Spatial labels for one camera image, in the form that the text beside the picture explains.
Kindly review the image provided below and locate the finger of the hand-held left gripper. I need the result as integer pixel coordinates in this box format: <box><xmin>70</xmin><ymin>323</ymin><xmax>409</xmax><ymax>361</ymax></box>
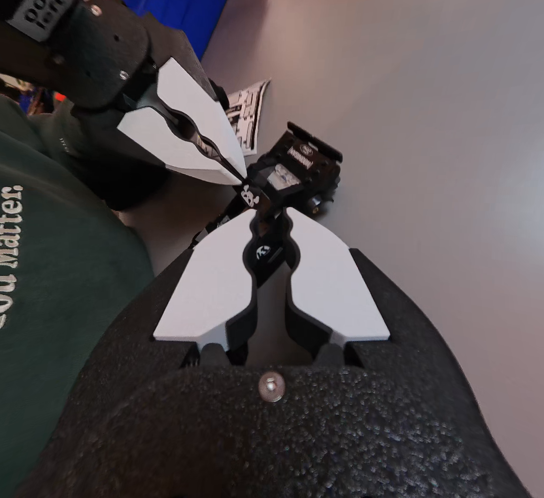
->
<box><xmin>117</xmin><ymin>108</ymin><xmax>245</xmax><ymax>187</ymax></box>
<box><xmin>156</xmin><ymin>57</ymin><xmax>248</xmax><ymax>186</ymax></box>

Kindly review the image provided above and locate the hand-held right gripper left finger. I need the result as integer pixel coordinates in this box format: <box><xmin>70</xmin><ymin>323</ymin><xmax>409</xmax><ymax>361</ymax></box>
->
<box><xmin>153</xmin><ymin>209</ymin><xmax>260</xmax><ymax>355</ymax></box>

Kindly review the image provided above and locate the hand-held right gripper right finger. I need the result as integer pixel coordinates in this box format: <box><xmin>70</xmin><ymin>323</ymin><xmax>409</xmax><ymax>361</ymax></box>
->
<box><xmin>284</xmin><ymin>207</ymin><xmax>391</xmax><ymax>357</ymax></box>

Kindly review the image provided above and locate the white sticker sheet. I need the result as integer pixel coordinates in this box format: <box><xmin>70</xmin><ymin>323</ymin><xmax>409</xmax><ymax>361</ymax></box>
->
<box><xmin>225</xmin><ymin>78</ymin><xmax>272</xmax><ymax>157</ymax></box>

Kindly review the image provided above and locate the black lego car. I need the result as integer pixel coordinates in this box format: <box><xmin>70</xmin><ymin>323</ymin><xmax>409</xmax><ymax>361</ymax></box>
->
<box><xmin>189</xmin><ymin>121</ymin><xmax>343</xmax><ymax>288</ymax></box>

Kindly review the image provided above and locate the person's left forearm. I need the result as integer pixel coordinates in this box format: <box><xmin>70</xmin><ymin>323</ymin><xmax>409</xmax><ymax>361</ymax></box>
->
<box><xmin>25</xmin><ymin>96</ymin><xmax>124</xmax><ymax>193</ymax></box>

